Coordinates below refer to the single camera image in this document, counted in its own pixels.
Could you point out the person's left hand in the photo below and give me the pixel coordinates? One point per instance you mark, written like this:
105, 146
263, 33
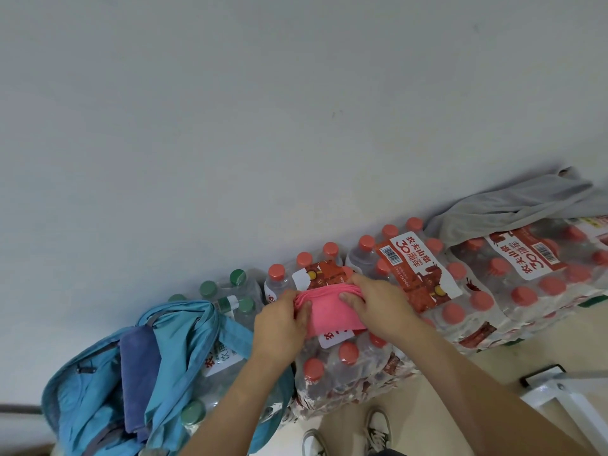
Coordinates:
278, 332

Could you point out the person's right hand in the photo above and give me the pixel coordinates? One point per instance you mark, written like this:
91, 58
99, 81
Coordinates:
385, 308

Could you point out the pink towel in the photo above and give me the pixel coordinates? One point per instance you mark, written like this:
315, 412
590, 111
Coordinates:
332, 313

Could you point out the grey-blue towel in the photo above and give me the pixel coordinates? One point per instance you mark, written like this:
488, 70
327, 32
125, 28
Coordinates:
138, 375

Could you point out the light blue backpack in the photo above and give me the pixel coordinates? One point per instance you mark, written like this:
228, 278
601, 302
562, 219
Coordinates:
95, 389

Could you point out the person's left forearm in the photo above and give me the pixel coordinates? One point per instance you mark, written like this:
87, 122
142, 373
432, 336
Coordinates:
228, 413

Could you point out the person's right forearm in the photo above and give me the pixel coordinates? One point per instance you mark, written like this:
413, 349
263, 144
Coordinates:
494, 398

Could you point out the person's dark shorts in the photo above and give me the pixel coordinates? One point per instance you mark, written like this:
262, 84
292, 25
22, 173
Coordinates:
389, 453

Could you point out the stack of water bottle packs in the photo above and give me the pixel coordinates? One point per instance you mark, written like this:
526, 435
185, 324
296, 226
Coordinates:
499, 289

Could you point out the white and black sneaker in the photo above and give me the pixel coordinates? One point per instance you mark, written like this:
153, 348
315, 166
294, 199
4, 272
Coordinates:
313, 444
377, 429

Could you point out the white gym machine frame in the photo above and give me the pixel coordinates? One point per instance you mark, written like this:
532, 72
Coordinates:
565, 398

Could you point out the white panel leaning on wall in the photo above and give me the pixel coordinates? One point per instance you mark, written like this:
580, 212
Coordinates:
19, 409

